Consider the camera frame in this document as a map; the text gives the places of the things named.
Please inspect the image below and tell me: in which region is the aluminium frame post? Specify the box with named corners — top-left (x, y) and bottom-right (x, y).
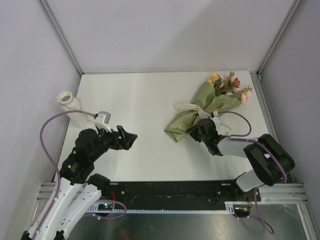
top-left (256, 0), bottom-right (305, 76)
top-left (37, 0), bottom-right (84, 77)

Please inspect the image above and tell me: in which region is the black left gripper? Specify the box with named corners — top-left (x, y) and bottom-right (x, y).
top-left (90, 124), bottom-right (137, 161)

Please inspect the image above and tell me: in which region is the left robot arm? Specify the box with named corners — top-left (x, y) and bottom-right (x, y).
top-left (21, 125), bottom-right (138, 240)

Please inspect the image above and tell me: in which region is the left aluminium frame post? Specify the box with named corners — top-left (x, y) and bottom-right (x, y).
top-left (37, 0), bottom-right (84, 77)

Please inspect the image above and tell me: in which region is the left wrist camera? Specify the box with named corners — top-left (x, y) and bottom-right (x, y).
top-left (93, 111), bottom-right (111, 133)

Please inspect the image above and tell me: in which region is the white ribbed ceramic vase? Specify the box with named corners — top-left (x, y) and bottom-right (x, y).
top-left (57, 91), bottom-right (91, 129)

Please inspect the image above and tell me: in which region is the cream printed ribbon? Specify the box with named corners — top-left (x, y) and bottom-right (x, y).
top-left (173, 103), bottom-right (211, 119)

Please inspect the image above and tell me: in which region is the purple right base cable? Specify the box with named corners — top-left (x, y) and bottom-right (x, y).
top-left (236, 187), bottom-right (275, 235)

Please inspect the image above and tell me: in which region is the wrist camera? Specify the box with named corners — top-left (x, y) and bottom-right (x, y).
top-left (93, 111), bottom-right (111, 133)
top-left (210, 111), bottom-right (232, 136)

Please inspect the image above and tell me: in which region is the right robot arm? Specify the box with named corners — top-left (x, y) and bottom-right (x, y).
top-left (186, 118), bottom-right (296, 201)

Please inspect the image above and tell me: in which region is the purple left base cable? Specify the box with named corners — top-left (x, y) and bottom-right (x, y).
top-left (84, 199), bottom-right (128, 221)

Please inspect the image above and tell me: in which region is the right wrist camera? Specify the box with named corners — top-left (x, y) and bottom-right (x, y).
top-left (210, 111), bottom-right (232, 136)

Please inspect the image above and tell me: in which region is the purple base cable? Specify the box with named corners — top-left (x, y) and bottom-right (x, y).
top-left (84, 199), bottom-right (128, 221)
top-left (236, 187), bottom-right (275, 235)

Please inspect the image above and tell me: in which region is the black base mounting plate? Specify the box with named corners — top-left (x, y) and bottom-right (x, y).
top-left (102, 180), bottom-right (261, 210)

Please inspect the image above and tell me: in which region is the right aluminium frame post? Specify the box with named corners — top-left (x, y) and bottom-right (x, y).
top-left (256, 0), bottom-right (305, 76)

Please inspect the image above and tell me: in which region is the grey slotted cable duct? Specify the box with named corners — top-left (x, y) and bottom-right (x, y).
top-left (86, 201), bottom-right (255, 215)

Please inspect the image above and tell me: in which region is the right aluminium table rail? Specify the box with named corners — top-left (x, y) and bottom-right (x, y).
top-left (248, 70), bottom-right (293, 181)

